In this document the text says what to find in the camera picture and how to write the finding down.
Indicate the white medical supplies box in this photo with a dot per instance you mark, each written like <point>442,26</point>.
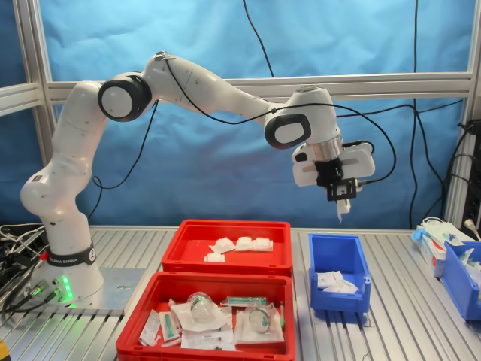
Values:
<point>432,255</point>

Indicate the blue fabric backdrop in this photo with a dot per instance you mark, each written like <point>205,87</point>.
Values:
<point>225,169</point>

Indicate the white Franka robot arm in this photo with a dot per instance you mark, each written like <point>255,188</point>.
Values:
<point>210,90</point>

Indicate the clear wrapped medical packs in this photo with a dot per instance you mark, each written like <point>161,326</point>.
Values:
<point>469,267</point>

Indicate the yellow emergency stop box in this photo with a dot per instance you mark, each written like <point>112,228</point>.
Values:
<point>3,351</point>

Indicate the flat pouch with black print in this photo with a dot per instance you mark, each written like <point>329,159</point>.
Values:
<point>206,340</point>

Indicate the green syringe pack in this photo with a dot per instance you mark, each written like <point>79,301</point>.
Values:
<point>244,300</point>

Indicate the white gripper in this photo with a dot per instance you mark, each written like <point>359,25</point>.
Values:
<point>360,161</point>

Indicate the blue storage bin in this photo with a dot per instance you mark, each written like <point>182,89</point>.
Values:
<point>338,252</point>

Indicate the clear packet in right bin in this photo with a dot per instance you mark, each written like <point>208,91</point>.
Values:
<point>214,257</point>

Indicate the red crate with medical supplies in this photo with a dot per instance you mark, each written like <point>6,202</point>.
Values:
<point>210,286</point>

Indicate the blue bin with wrapped packs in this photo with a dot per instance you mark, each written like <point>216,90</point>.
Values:
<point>456,293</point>

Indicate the red crate holding bandages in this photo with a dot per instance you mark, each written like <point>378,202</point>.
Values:
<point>225,229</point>

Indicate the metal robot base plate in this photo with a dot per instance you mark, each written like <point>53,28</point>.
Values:
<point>120,286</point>

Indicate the green printed white pouch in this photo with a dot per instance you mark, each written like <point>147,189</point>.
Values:
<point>168,325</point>

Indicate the bagged clear oxygen mask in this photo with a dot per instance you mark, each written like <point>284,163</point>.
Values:
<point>201,308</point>
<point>259,319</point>

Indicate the aluminium profile frame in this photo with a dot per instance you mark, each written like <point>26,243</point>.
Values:
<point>394,84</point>

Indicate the plain white pouch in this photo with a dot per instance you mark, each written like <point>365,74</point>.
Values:
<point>148,327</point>

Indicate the pile of blue face masks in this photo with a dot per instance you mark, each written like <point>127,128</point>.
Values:
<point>436,229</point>

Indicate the black equipment rack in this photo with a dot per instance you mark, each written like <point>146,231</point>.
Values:
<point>474,180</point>

